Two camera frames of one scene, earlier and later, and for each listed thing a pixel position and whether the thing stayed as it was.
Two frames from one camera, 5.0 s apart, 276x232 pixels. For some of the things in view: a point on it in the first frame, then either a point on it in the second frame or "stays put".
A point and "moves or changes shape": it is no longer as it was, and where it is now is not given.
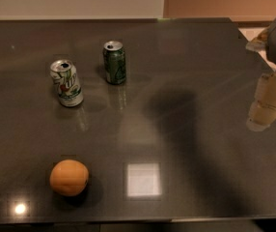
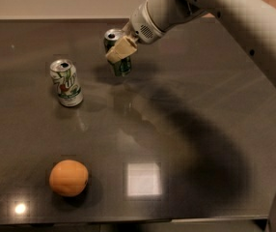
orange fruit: (69, 178) stays put
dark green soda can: (115, 61) moves or changes shape
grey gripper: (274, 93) -> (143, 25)
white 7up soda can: (67, 81) stays put
